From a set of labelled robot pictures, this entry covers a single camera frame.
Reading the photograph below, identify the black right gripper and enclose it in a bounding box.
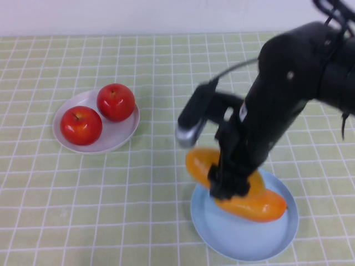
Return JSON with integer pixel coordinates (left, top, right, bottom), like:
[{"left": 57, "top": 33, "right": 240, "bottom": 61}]
[{"left": 215, "top": 23, "right": 333, "bottom": 178}]

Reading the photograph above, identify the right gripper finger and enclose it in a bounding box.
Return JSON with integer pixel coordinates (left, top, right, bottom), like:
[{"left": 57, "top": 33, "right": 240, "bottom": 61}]
[
  {"left": 208, "top": 165, "right": 232, "bottom": 201},
  {"left": 232, "top": 173, "right": 252, "bottom": 197}
]

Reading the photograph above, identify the deep orange mango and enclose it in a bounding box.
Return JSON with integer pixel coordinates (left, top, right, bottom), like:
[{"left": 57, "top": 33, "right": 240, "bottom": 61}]
[{"left": 215, "top": 188, "right": 288, "bottom": 223}]

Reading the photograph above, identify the yellow-orange mango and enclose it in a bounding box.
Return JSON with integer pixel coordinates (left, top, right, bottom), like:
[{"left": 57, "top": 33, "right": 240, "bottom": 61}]
[{"left": 185, "top": 148, "right": 266, "bottom": 196}]

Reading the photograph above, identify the red apple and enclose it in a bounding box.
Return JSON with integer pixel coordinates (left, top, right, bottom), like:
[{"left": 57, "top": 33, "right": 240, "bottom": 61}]
[
  {"left": 97, "top": 83, "right": 136, "bottom": 122},
  {"left": 60, "top": 105, "right": 103, "bottom": 146}
]

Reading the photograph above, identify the light blue plate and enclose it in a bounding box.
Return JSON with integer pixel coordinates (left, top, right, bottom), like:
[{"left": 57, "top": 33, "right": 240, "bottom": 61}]
[{"left": 190, "top": 168, "right": 300, "bottom": 263}]

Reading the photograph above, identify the white plate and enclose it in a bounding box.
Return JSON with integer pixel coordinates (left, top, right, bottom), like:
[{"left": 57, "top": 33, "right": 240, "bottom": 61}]
[{"left": 52, "top": 89, "right": 141, "bottom": 154}]

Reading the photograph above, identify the black right camera cable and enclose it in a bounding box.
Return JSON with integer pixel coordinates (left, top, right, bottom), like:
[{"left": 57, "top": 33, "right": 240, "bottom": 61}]
[{"left": 212, "top": 57, "right": 261, "bottom": 83}]

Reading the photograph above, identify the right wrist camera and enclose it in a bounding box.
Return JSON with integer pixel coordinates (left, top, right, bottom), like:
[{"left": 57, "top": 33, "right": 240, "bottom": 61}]
[{"left": 175, "top": 79, "right": 245, "bottom": 147}]

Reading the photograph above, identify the black right looped cable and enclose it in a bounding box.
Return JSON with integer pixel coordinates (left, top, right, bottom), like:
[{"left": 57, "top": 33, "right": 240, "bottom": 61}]
[{"left": 312, "top": 0, "right": 355, "bottom": 37}]

